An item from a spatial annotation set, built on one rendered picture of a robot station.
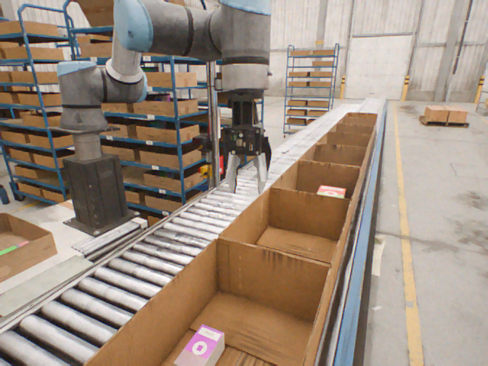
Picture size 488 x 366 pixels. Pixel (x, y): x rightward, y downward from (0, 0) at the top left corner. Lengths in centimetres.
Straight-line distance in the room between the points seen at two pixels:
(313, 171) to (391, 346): 112
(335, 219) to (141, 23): 81
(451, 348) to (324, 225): 131
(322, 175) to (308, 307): 80
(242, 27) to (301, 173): 99
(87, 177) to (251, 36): 106
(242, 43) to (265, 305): 61
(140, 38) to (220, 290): 63
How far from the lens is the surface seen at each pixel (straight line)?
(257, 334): 75
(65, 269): 133
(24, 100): 363
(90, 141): 147
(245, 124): 56
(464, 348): 225
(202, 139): 175
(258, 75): 56
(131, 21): 60
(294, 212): 109
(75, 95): 143
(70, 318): 111
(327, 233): 110
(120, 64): 139
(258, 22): 57
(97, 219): 152
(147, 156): 251
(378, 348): 202
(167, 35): 62
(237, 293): 83
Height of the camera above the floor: 145
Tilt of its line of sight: 21 degrees down
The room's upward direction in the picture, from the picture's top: straight up
